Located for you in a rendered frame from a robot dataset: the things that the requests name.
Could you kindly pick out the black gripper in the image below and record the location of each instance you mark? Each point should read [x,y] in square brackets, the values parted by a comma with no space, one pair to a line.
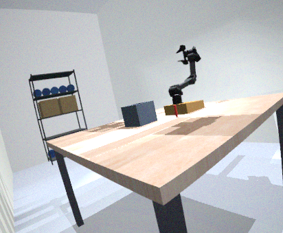
[185,53]

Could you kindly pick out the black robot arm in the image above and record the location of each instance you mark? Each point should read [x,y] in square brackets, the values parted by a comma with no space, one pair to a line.
[193,57]

